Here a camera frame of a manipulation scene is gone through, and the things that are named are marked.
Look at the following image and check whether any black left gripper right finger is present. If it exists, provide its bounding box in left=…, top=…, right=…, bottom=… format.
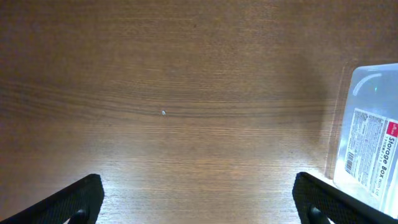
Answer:
left=292, top=172, right=397, bottom=224

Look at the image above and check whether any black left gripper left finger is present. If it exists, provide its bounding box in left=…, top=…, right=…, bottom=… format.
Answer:
left=2, top=174, right=104, bottom=224

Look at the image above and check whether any clear plastic storage box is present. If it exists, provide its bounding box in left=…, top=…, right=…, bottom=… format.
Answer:
left=333, top=63, right=397, bottom=218

